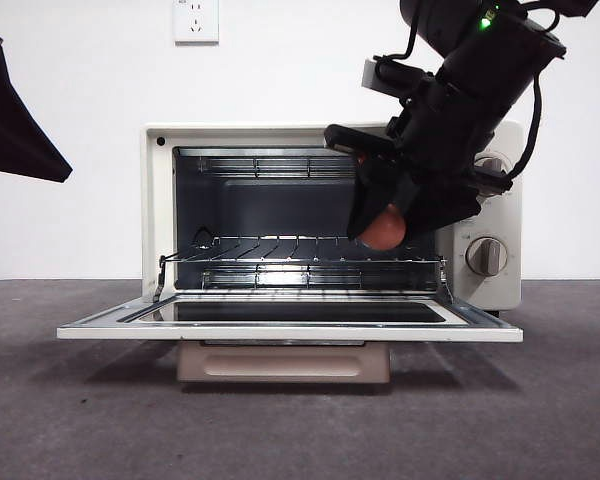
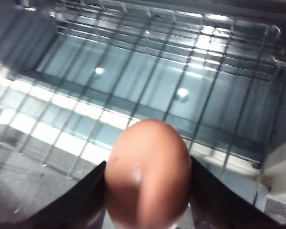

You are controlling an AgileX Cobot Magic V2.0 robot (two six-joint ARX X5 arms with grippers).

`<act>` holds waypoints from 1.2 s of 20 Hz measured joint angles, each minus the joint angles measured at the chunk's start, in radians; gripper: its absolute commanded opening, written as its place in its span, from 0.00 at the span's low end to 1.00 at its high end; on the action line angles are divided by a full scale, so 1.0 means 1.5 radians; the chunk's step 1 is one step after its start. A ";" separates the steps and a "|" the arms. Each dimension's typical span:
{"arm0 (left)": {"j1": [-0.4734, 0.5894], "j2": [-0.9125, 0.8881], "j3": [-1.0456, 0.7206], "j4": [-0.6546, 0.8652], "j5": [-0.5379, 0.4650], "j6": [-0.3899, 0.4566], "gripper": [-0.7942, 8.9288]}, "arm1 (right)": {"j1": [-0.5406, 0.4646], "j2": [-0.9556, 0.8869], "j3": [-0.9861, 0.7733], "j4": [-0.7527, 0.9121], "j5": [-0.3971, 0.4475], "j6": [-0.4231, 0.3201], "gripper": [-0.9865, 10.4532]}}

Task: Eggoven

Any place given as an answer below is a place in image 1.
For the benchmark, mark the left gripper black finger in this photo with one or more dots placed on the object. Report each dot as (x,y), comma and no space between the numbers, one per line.
(15,125)

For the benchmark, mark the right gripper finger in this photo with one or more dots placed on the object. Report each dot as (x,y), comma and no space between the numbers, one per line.
(375,187)
(445,210)

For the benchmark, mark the brown egg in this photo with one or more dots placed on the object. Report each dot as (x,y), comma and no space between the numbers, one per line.
(385,232)

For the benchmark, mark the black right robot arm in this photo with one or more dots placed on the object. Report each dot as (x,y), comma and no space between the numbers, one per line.
(500,65)

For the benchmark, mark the beige temperature knob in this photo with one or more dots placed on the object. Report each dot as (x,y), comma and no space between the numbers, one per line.
(489,163)

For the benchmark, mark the beige timer knob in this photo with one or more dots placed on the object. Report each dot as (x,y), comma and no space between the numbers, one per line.
(487,256)

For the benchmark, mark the oven heating element guard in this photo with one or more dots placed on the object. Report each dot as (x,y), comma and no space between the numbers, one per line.
(280,166)
(280,277)

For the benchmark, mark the black oven foot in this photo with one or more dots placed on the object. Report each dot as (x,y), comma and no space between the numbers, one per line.
(492,313)

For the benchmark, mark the cream toaster oven body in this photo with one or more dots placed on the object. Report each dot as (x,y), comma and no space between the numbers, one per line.
(155,210)

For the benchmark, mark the pale grey camera box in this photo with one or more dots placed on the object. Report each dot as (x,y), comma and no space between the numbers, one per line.
(370,75)

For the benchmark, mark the white wall socket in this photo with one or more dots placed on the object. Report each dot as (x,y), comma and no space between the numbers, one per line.
(196,30)

